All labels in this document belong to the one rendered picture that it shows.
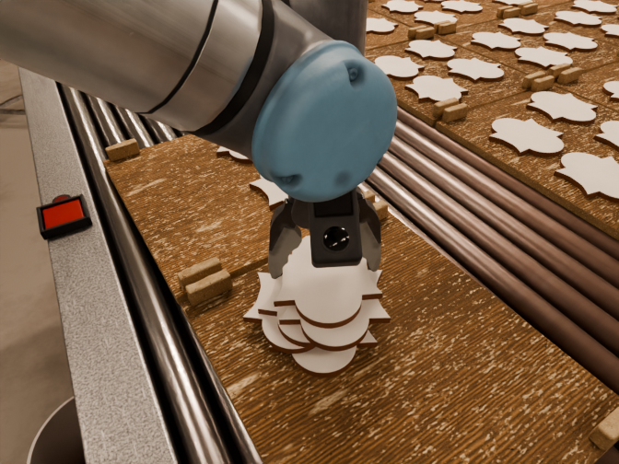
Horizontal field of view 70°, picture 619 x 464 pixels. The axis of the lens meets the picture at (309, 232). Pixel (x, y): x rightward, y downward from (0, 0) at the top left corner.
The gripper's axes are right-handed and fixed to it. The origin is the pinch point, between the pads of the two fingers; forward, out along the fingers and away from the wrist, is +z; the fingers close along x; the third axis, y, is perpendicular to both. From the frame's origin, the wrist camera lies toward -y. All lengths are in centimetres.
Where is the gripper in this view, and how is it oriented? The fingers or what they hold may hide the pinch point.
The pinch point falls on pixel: (325, 276)
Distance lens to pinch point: 54.4
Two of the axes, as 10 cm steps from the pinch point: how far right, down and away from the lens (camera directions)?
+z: 0.3, 7.5, 6.7
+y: -0.7, -6.6, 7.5
